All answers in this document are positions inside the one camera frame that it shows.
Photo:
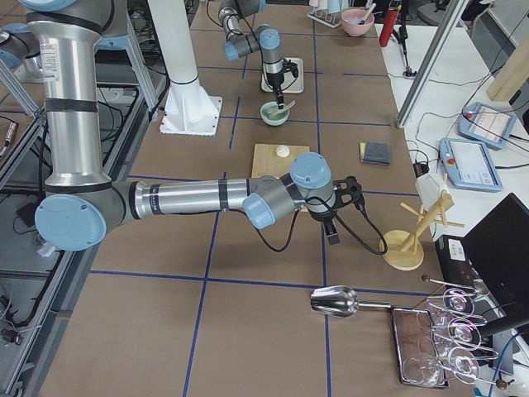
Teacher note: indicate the white steamed bun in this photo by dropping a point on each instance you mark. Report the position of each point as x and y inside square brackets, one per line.
[282, 151]

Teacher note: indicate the aluminium frame post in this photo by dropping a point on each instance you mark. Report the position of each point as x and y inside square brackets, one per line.
[443, 31]

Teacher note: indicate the near teach pendant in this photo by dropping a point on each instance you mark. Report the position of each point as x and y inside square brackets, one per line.
[469, 165]

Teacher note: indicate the far teach pendant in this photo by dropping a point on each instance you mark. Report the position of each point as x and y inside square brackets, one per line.
[481, 122]

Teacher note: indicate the wooden mug tree stand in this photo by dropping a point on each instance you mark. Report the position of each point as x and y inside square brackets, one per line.
[404, 251]

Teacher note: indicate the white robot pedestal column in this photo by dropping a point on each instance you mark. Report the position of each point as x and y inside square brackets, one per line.
[172, 30]

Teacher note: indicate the white bear serving tray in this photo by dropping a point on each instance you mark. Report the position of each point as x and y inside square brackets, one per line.
[290, 84]

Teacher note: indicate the teach pendant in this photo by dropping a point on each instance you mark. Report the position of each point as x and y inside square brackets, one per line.
[469, 165]
[481, 122]

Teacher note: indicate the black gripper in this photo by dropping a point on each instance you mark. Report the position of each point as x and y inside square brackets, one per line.
[321, 215]
[274, 80]

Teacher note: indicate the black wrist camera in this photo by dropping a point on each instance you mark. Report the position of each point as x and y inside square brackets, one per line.
[347, 191]
[290, 67]

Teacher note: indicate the wine glasses on rack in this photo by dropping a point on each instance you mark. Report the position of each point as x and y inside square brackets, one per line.
[456, 332]

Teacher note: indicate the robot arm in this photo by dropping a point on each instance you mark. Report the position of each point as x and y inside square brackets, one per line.
[82, 202]
[265, 40]

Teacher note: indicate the metal scoop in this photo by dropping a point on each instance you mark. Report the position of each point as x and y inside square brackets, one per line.
[342, 301]

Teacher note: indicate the wooden cutting board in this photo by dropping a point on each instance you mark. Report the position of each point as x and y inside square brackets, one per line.
[265, 161]

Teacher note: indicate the pink ice bowl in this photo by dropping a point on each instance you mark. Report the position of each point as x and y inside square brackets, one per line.
[354, 22]

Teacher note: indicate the black monitor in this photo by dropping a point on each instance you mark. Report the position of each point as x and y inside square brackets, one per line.
[497, 247]

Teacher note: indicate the red bottle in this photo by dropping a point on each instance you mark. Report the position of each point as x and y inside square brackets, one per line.
[387, 30]

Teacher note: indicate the light green bowl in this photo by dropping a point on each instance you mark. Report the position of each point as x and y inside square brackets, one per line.
[267, 113]

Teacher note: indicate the black glass rack tray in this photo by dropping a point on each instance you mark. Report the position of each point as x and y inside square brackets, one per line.
[415, 350]

